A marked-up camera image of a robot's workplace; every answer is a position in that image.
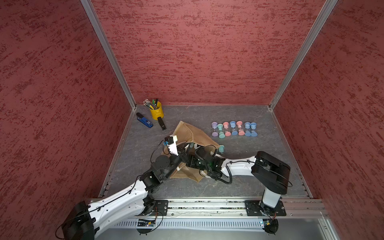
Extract green sand timer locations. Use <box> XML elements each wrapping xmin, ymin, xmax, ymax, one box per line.
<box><xmin>217</xmin><ymin>124</ymin><xmax>226</xmax><ymax>139</ymax></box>
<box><xmin>218</xmin><ymin>145</ymin><xmax>225</xmax><ymax>154</ymax></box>

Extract purple sand timer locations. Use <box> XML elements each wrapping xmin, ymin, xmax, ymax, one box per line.
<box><xmin>212</xmin><ymin>122</ymin><xmax>219</xmax><ymax>137</ymax></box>

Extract pink sand timer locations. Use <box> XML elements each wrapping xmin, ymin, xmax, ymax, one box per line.
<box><xmin>236</xmin><ymin>121</ymin><xmax>245</xmax><ymax>136</ymax></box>
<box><xmin>223</xmin><ymin>122</ymin><xmax>232</xmax><ymax>137</ymax></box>

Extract blue sand timer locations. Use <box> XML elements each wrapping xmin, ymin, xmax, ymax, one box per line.
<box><xmin>230</xmin><ymin>121</ymin><xmax>238</xmax><ymax>136</ymax></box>
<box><xmin>251</xmin><ymin>122</ymin><xmax>258</xmax><ymax>137</ymax></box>
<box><xmin>244</xmin><ymin>122</ymin><xmax>252</xmax><ymax>137</ymax></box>

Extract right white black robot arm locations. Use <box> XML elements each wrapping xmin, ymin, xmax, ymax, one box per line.
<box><xmin>184</xmin><ymin>145</ymin><xmax>293</xmax><ymax>219</ymax></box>

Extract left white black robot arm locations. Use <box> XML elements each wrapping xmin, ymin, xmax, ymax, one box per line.
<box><xmin>58</xmin><ymin>155</ymin><xmax>182</xmax><ymax>240</ymax></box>

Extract blue stapler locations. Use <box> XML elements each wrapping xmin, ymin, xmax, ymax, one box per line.
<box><xmin>136</xmin><ymin>113</ymin><xmax>153</xmax><ymax>128</ymax></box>

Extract black staple box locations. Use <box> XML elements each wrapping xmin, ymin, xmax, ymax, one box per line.
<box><xmin>158</xmin><ymin>117</ymin><xmax>167</xmax><ymax>131</ymax></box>

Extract yellow pen cup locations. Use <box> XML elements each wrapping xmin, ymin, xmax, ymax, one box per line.
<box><xmin>150</xmin><ymin>101</ymin><xmax>164</xmax><ymax>120</ymax></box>

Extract pens in cup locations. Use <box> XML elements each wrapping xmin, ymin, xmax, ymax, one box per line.
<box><xmin>143</xmin><ymin>99</ymin><xmax>158</xmax><ymax>110</ymax></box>

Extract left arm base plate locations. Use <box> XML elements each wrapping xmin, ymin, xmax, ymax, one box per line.
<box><xmin>143</xmin><ymin>200</ymin><xmax>169</xmax><ymax>216</ymax></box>

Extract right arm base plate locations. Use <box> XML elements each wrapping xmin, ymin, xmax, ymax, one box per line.
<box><xmin>245</xmin><ymin>200</ymin><xmax>287</xmax><ymax>218</ymax></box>

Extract aluminium front rail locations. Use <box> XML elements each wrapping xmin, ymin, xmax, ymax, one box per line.
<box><xmin>110</xmin><ymin>199</ymin><xmax>338</xmax><ymax>240</ymax></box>

